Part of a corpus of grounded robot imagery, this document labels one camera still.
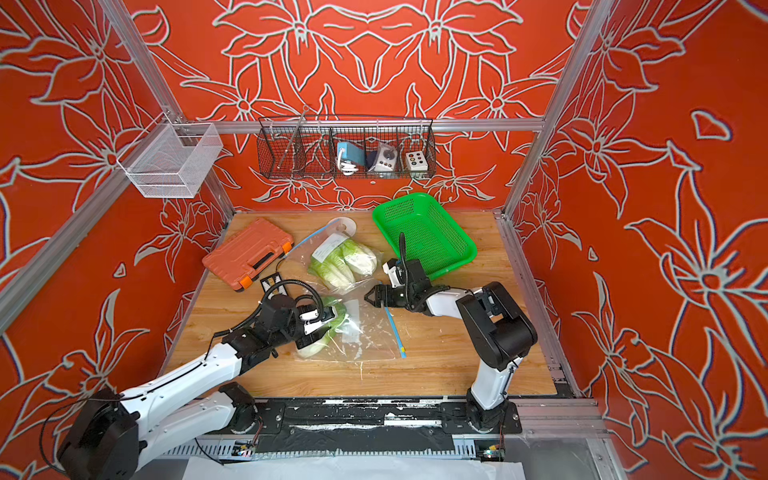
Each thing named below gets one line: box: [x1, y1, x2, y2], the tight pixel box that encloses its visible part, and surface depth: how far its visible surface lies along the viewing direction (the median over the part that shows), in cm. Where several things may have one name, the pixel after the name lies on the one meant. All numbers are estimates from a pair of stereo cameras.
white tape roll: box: [326, 217, 357, 237], surface depth 116 cm
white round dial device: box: [368, 142, 398, 172], surface depth 93 cm
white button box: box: [406, 150, 428, 177], surface depth 97 cm
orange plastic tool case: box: [202, 218, 295, 291], surface depth 103 cm
